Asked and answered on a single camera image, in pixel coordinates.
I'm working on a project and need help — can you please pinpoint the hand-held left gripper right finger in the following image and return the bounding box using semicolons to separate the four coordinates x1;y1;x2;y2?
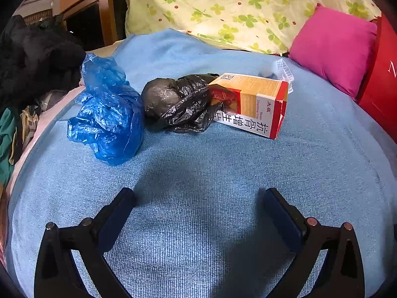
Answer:
263;188;364;298

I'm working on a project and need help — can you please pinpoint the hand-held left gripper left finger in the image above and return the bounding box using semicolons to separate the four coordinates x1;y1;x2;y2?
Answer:
34;187;136;298

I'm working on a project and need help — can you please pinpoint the blue plastic bag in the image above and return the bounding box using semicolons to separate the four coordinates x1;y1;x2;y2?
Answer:
67;53;145;166

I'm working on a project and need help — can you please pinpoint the orange and white medicine box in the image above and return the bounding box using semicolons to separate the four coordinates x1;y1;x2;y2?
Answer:
207;72;290;140

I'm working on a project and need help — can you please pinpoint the black plastic bag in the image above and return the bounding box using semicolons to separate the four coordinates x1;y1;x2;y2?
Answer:
141;73;225;134

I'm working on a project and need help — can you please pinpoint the white packet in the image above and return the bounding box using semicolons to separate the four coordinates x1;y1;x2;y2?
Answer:
273;57;294;94

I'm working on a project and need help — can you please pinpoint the light blue blanket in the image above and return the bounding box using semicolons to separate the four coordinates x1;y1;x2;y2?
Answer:
8;28;394;298

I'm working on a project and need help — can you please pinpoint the olive patterned cloth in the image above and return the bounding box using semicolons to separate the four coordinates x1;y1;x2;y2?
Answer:
9;104;41;165

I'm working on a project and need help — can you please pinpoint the teal cloth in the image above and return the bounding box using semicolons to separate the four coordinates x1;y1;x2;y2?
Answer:
0;107;19;187

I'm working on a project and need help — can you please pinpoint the red paper shopping bag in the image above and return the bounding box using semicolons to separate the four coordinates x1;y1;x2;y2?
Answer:
358;12;397;143

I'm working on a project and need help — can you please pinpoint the pink pillow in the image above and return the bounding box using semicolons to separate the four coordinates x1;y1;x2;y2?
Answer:
288;3;378;100

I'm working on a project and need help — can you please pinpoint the black fuzzy clothing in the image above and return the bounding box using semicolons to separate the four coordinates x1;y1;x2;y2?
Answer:
0;15;87;115

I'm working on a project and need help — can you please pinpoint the wooden glass cabinet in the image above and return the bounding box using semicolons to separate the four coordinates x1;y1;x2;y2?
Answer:
59;0;128;52

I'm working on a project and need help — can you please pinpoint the green clover print quilt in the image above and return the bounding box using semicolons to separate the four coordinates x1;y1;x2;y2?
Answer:
121;0;382;57

